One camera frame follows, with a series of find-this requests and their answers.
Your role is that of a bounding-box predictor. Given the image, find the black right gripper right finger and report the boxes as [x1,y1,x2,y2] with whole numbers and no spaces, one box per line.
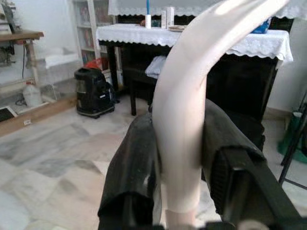
[200,98,303,230]

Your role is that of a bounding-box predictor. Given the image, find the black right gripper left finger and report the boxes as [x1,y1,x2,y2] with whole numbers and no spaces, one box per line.
[97,114,162,230]

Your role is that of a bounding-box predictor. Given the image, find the green bag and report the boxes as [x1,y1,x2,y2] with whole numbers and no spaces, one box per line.
[277,111,307,163]

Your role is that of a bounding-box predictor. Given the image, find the black metal stand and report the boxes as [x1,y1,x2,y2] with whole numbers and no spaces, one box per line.
[279,91,307,190]

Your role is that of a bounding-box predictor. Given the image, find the black piano bench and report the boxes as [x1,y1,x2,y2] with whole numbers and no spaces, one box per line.
[121,64,159,117]

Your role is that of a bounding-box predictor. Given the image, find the folded white towel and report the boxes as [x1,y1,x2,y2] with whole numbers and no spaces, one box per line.
[145,55,167,79]

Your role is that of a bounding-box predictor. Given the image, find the black upright piano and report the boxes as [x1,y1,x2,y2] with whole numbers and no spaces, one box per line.
[98,13,295,125]

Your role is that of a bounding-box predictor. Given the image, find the long wooden box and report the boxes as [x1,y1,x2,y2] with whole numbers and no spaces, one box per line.
[0,97,79,137]

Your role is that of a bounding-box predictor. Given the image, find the red plastic bag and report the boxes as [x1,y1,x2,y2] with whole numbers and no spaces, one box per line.
[85,57,108,71]

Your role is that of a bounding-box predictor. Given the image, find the white plastic jug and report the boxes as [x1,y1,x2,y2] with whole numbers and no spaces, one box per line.
[22,81,44,108]

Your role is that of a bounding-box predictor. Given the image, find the white lace piano cloth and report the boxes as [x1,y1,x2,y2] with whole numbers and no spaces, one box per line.
[95,23,294,70]
[107,0,307,19]

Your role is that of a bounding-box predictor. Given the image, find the white framed dark panel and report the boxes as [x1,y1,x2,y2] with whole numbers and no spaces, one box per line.
[0,106,18,123]

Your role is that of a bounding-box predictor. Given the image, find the white bookshelf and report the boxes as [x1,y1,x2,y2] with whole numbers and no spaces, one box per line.
[71,0,120,72]

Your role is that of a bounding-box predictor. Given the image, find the blue plastic bag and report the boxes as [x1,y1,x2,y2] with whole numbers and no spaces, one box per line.
[250,16,273,34]

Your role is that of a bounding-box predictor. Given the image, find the wooden table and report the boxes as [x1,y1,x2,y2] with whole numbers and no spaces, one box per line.
[0,30,45,84]

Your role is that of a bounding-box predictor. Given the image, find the white lint roller blue handle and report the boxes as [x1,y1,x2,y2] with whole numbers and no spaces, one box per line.
[144,0,152,29]

